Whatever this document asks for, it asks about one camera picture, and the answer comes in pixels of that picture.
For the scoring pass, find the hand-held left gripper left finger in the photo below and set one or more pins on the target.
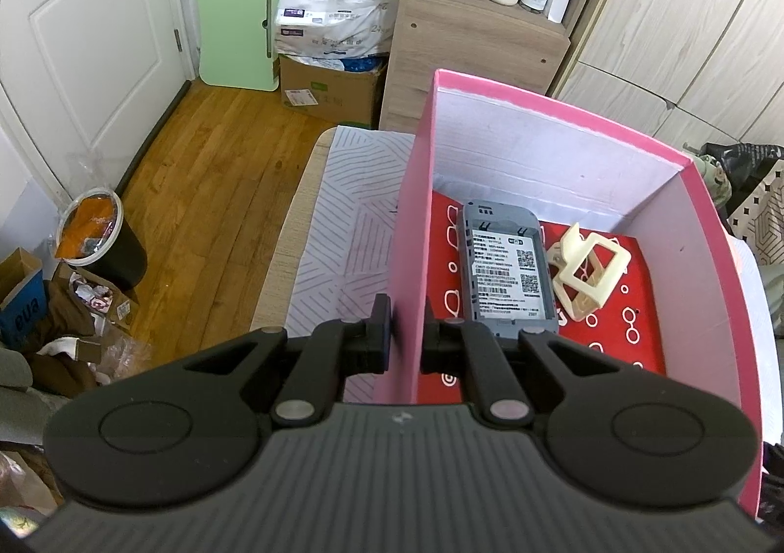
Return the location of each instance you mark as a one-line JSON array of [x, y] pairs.
[[381, 338]]

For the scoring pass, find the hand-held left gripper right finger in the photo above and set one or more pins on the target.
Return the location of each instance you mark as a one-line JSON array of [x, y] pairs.
[[431, 344]]

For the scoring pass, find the pink cardboard box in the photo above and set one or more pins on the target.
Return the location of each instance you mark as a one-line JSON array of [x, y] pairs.
[[416, 191]]

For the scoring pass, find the grey device with label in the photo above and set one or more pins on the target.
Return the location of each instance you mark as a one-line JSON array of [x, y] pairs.
[[502, 274]]

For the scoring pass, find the line-patterned bed sheet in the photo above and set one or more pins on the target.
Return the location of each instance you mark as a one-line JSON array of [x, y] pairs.
[[343, 210]]

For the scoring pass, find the red printed box liner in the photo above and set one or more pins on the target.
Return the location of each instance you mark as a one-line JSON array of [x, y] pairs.
[[634, 295]]

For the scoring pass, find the brown cardboard box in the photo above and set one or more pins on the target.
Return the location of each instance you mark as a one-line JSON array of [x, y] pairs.
[[331, 93]]

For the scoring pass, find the dark trash bin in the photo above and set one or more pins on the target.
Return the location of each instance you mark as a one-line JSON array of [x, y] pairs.
[[119, 256]]

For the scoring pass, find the wooden shelf cabinet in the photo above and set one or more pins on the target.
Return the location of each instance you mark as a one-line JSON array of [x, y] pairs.
[[465, 38]]

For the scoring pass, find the brown paper bag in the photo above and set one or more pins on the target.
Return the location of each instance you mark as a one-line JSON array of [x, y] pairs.
[[61, 338]]

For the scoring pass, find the pack of tissue paper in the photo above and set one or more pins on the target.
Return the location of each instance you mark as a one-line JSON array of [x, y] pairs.
[[331, 20]]

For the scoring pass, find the green board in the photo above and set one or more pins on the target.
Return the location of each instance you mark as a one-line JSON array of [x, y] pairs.
[[233, 20]]

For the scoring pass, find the dark patterned cloth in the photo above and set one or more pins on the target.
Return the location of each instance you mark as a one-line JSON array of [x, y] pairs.
[[756, 203]]

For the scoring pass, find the cardboard box with blue print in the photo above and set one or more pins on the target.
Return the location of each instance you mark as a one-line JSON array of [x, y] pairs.
[[21, 308]]

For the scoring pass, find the white door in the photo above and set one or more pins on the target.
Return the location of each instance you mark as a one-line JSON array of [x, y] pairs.
[[92, 38]]

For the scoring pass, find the light wooden wardrobe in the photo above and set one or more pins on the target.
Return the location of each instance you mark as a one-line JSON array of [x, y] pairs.
[[692, 7]]

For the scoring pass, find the cream 3D-printed frame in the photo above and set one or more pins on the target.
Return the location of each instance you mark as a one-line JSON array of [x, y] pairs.
[[566, 283]]

